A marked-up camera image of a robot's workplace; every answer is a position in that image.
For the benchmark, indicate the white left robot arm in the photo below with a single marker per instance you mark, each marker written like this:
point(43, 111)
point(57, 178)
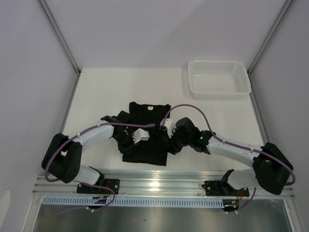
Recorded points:
point(62, 160)

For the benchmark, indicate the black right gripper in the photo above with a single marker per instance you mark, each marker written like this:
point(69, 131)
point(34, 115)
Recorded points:
point(171, 144)

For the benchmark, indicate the grey slotted cable duct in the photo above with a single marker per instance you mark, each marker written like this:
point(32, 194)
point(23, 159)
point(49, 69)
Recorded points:
point(134, 201)

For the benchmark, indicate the white perforated plastic basket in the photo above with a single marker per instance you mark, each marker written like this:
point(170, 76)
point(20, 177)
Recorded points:
point(218, 79)

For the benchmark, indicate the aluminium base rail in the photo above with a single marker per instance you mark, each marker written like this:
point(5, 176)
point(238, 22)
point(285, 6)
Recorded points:
point(165, 184)

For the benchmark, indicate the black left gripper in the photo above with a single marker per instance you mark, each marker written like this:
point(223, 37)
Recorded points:
point(131, 143)

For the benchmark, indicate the grey aluminium frame post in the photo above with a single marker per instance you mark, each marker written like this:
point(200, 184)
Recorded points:
point(273, 30)

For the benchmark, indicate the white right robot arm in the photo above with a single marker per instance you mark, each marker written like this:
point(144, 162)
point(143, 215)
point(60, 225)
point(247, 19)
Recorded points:
point(267, 167)

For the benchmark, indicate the black t-shirt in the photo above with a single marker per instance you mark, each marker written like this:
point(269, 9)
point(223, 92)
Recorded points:
point(153, 151)

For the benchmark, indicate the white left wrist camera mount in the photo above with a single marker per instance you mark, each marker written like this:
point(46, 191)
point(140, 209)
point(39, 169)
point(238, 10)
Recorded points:
point(140, 135)

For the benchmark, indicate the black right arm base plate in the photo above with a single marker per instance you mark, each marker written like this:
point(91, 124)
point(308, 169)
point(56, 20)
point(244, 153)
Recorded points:
point(215, 188)

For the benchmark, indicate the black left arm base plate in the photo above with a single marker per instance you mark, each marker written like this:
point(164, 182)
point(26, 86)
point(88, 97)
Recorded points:
point(108, 184)

